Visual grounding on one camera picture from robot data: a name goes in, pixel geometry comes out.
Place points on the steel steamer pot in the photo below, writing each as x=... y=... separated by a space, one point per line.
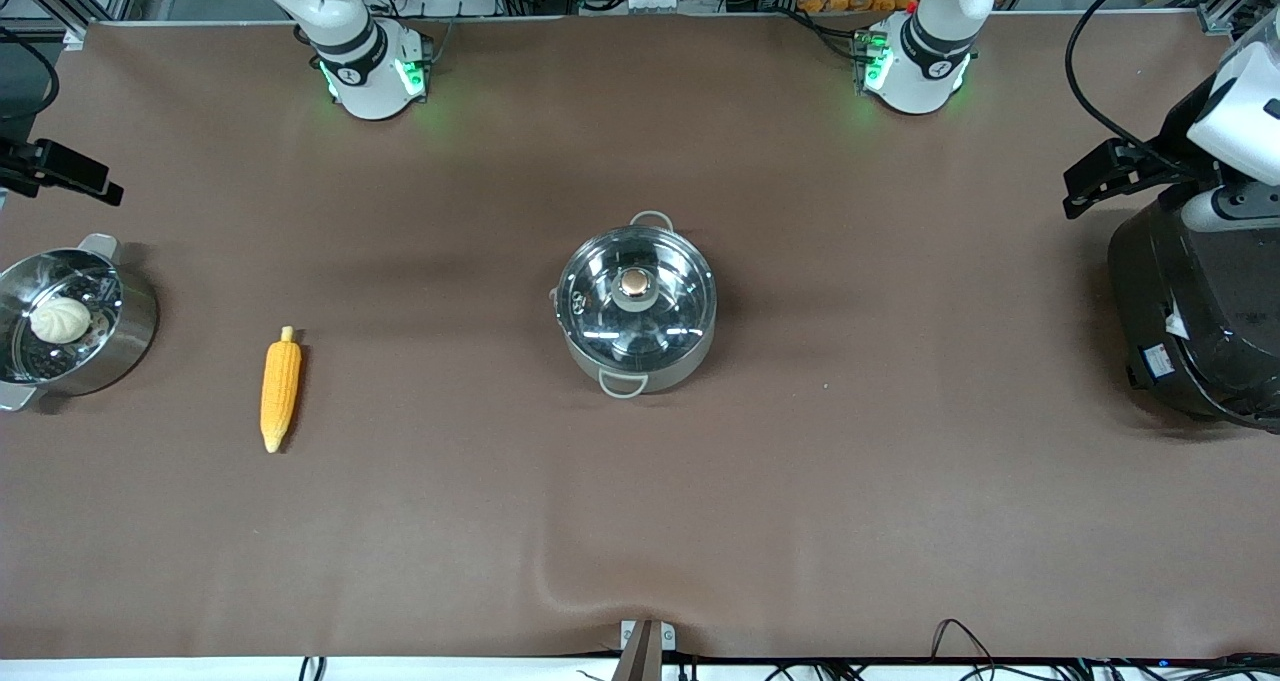
x=125 y=346

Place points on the brown table cloth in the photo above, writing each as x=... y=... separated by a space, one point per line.
x=400 y=521

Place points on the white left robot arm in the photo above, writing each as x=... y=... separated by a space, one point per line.
x=930 y=61

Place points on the black rice cooker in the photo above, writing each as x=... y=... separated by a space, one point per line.
x=1190 y=321

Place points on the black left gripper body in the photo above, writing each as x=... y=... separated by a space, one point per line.
x=1172 y=145

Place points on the long white power strip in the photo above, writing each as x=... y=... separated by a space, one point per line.
x=652 y=4

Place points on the white steamed bun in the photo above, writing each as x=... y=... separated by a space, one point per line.
x=60 y=321

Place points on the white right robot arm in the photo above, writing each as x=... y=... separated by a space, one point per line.
x=370 y=71

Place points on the yellow corn cob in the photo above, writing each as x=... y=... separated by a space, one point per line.
x=280 y=386

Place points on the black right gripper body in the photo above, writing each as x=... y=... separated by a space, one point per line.
x=20 y=161

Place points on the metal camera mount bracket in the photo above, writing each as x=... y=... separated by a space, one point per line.
x=645 y=646

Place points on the glass pot lid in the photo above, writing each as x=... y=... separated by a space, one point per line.
x=600 y=306

